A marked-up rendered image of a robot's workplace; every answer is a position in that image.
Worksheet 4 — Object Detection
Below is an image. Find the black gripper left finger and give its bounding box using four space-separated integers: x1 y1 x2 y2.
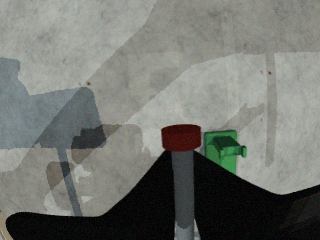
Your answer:
5 149 176 240

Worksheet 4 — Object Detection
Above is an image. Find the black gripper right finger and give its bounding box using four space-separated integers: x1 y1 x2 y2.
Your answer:
193 149 320 240

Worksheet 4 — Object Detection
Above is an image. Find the grey pin with red head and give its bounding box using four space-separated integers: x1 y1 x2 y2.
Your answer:
161 124 201 240

